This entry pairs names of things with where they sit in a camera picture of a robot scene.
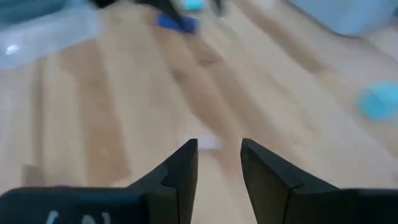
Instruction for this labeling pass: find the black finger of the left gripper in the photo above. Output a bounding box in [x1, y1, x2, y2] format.
[211, 0, 226, 17]
[133, 0, 186, 29]

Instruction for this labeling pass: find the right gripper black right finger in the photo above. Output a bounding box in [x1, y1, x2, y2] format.
[241, 138, 398, 224]

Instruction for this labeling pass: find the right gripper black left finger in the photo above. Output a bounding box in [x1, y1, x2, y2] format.
[0, 138, 199, 224]

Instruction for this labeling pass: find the teal cube block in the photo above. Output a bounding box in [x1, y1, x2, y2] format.
[357, 81, 398, 122]

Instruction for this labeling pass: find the blue-purple rectangular block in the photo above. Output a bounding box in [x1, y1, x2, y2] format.
[154, 12, 200, 34]

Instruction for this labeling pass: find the clear plastic bin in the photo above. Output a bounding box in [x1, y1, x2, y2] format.
[0, 6, 105, 70]

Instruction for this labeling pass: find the white plastic bin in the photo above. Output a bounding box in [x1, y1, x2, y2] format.
[285, 0, 398, 37]

